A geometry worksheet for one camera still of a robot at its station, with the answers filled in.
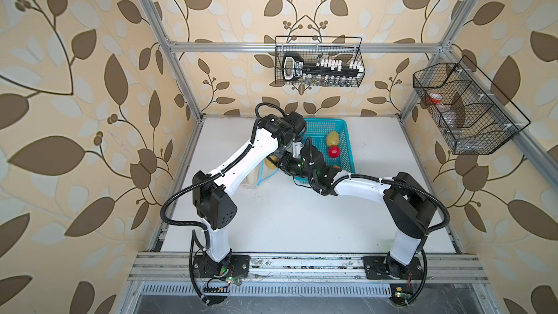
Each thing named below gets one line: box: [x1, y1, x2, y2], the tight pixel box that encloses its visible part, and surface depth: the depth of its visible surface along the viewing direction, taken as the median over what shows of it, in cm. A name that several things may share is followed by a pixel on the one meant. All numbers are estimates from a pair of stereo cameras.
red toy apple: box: [328, 145, 341, 159], surface depth 104 cm
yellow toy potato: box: [326, 130, 340, 147], surface depth 107 cm
